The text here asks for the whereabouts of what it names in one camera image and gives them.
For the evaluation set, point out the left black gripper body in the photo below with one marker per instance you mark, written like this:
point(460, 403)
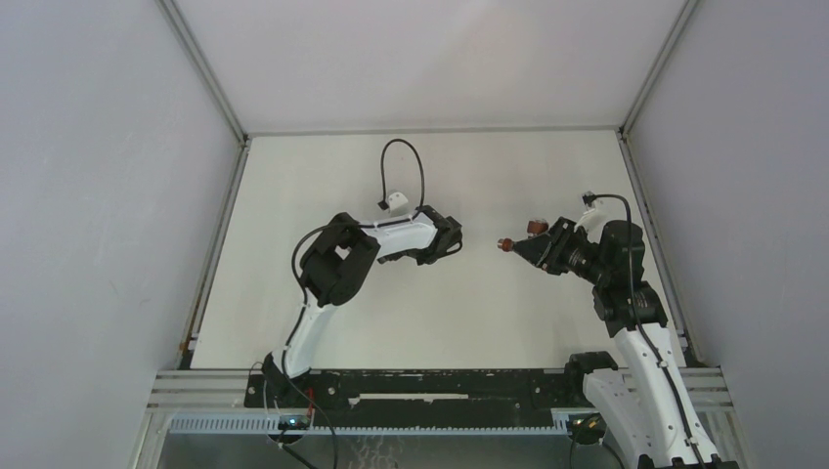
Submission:
point(422, 257)

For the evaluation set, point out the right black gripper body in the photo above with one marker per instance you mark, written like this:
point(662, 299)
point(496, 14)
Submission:
point(570, 252)

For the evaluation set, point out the red brown water faucet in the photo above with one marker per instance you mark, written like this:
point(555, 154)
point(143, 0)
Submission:
point(518, 236)

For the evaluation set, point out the white slotted cable duct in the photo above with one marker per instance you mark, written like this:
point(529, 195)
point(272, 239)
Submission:
point(227, 424)

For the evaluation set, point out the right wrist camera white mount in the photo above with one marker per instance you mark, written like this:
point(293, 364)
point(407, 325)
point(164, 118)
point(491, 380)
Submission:
point(594, 215)

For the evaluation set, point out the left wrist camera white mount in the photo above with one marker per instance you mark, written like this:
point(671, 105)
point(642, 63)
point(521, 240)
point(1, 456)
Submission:
point(394, 204)

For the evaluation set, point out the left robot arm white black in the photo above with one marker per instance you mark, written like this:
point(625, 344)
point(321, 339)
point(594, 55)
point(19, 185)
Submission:
point(330, 265)

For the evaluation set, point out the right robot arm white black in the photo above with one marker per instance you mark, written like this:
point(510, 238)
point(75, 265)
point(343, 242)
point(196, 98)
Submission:
point(656, 425)

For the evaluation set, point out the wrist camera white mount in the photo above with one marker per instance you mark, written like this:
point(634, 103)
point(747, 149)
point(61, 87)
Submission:
point(594, 215)
point(394, 204)

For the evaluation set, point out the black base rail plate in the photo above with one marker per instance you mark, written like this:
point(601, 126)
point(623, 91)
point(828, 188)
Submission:
point(441, 397)

